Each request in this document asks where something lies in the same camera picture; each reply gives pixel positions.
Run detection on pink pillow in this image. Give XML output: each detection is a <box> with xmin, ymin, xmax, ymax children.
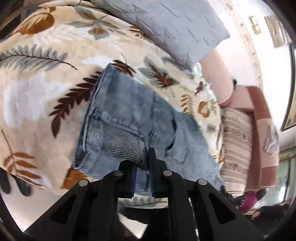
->
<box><xmin>200</xmin><ymin>49</ymin><xmax>254</xmax><ymax>113</ymax></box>

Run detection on beige leaf-print blanket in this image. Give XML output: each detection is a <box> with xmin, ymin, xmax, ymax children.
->
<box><xmin>1</xmin><ymin>5</ymin><xmax>221</xmax><ymax>191</ymax></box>

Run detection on striped beige pillow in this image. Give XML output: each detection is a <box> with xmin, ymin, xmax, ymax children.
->
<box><xmin>220</xmin><ymin>108</ymin><xmax>252</xmax><ymax>197</ymax></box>

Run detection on blue denim jeans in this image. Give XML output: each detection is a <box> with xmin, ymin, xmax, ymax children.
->
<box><xmin>73</xmin><ymin>66</ymin><xmax>224</xmax><ymax>195</ymax></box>

